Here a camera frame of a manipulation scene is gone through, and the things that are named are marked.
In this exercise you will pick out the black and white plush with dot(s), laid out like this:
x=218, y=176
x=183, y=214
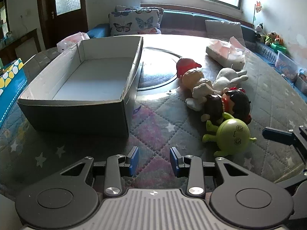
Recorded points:
x=259, y=30

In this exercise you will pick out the butterfly print pillow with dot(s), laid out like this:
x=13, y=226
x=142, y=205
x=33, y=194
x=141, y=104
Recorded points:
x=144, y=7
x=134, y=24

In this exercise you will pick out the dark wooden door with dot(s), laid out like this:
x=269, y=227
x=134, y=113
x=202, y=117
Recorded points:
x=72, y=24

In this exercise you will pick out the clear plastic storage box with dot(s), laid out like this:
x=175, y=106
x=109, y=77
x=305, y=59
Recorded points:
x=286, y=64

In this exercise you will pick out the grey quilted table cover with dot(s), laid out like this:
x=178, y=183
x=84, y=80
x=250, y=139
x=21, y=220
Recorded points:
x=156, y=124

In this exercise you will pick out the blue dotted tissue box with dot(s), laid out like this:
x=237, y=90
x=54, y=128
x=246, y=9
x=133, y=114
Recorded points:
x=12, y=88

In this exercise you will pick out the tall wooden glass cabinet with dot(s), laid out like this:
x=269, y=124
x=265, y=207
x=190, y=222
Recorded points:
x=3, y=16

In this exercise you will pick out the white rabbit plush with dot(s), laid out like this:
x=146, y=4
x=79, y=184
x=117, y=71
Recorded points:
x=224, y=76

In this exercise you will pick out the grey cardboard box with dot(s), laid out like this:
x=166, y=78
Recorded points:
x=96, y=76

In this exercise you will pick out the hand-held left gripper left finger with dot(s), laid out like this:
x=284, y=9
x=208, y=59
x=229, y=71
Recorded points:
x=134, y=160

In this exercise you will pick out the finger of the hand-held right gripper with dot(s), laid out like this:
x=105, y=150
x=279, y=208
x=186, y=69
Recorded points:
x=295, y=181
x=275, y=134

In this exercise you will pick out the black-haired doll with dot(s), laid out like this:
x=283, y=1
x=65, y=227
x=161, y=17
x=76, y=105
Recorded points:
x=239, y=103

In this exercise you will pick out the pink tissue packet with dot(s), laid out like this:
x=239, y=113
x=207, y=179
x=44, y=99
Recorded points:
x=223, y=52

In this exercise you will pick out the pink wipes packet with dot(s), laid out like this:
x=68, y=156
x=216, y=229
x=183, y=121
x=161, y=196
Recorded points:
x=72, y=39

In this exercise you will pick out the red figure toy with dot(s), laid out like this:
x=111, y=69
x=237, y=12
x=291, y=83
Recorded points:
x=186, y=66

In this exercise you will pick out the brown-haired figure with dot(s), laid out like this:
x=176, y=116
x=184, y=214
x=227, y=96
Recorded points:
x=213, y=107

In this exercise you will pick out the white cushion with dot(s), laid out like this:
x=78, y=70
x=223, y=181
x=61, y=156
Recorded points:
x=223, y=28

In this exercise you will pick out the orange plush toy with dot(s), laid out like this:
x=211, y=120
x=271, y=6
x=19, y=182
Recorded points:
x=273, y=37

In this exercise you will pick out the flower decoration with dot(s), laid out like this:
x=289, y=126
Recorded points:
x=258, y=7

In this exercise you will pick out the round black induction hob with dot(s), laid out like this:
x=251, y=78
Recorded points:
x=158, y=71

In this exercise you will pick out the green plastic basin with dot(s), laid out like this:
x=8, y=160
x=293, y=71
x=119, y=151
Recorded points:
x=279, y=47

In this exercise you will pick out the beige textured doll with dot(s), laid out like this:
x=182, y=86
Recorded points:
x=191, y=77

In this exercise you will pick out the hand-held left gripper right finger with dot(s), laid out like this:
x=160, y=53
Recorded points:
x=174, y=161

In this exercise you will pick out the wooden sideboard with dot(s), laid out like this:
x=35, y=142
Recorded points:
x=26, y=38

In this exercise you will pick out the green alien toy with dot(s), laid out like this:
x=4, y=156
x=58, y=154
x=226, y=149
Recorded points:
x=230, y=130

